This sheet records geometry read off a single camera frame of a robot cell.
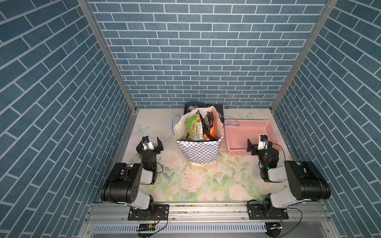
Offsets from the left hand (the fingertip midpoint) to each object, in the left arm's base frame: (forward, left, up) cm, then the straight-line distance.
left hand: (153, 138), depth 88 cm
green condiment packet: (0, -25, +11) cm, 27 cm away
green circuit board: (-42, -2, -15) cm, 45 cm away
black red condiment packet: (+7, -33, +10) cm, 35 cm away
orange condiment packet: (-3, -34, +13) cm, 36 cm away
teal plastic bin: (+37, -29, -6) cm, 48 cm away
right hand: (+1, -64, -1) cm, 64 cm away
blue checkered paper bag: (-13, -27, +5) cm, 31 cm away
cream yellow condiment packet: (-6, -31, +11) cm, 33 cm away
